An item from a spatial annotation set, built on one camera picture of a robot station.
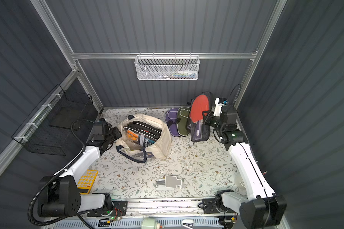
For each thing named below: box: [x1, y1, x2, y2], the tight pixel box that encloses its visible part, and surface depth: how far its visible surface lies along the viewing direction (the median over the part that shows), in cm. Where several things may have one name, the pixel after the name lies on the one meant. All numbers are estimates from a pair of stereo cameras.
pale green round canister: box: [140, 218, 158, 229], surface depth 64 cm
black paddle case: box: [186, 91, 213, 143], surface depth 74 cm
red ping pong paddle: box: [190, 93, 210, 138], surface depth 77 cm
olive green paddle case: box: [176, 106, 192, 137], surface depth 110 cm
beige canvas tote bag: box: [115, 114, 172, 164], surface depth 87 cm
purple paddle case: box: [165, 107, 182, 137], surface depth 114 cm
